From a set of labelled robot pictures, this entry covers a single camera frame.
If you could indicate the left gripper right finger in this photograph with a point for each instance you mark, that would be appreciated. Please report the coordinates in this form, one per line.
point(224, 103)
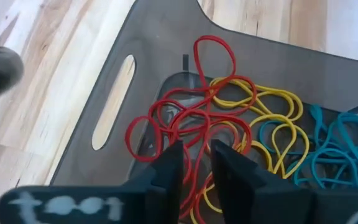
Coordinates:
point(241, 193)

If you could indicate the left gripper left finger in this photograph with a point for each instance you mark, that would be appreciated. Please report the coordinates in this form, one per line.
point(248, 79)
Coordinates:
point(166, 186)

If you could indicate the yellow rubber band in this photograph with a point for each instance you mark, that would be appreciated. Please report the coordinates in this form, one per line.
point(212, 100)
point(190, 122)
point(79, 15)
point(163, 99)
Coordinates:
point(204, 199)
point(272, 90)
point(307, 144)
point(267, 154)

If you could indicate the red rubber band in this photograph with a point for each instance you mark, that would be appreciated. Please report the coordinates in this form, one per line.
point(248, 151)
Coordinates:
point(191, 111)
point(197, 161)
point(211, 37)
point(127, 137)

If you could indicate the blue rubber band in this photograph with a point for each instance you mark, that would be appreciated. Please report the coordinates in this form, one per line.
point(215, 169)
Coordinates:
point(261, 134)
point(316, 116)
point(357, 115)
point(331, 151)
point(303, 174)

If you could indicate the transparent grey plastic bin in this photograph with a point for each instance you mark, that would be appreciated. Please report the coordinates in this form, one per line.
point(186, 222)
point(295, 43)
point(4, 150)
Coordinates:
point(166, 46)

